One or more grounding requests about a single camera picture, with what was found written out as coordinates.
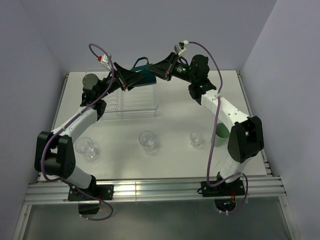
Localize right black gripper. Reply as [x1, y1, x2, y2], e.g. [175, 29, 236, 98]
[146, 52, 196, 84]

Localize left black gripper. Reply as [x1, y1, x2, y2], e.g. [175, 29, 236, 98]
[97, 62, 145, 100]

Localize dark teal mug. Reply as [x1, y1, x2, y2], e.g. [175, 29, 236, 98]
[130, 56, 157, 87]

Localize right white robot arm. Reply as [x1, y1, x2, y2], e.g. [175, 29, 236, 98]
[147, 52, 264, 195]

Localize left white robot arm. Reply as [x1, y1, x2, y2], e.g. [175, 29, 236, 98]
[34, 63, 146, 200]

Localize clear acrylic dish rack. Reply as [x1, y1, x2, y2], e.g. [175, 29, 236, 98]
[95, 84, 159, 125]

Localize clear glass centre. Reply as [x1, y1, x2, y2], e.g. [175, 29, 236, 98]
[139, 131, 157, 152]

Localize small clear glass right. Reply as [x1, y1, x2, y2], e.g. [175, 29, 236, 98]
[190, 131, 203, 147]

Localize clear glass left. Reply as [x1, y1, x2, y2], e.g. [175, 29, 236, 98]
[75, 137, 98, 160]

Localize light green plastic cup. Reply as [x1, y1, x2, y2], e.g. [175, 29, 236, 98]
[214, 122, 230, 147]

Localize black box under left base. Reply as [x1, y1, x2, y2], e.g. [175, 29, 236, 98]
[78, 203, 100, 215]

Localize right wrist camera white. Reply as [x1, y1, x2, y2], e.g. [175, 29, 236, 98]
[174, 40, 189, 56]

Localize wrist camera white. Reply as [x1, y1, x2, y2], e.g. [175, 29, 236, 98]
[174, 40, 189, 56]
[97, 54, 112, 71]

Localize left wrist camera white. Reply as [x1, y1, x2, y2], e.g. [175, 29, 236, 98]
[97, 54, 112, 71]

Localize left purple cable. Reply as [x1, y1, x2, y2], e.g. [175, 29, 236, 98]
[40, 43, 115, 222]

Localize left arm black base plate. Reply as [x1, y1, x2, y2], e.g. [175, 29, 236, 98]
[67, 184, 114, 202]

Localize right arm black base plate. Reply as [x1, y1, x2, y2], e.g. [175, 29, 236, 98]
[197, 178, 246, 197]

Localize aluminium rail frame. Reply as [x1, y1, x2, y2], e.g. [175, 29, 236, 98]
[14, 78, 301, 240]

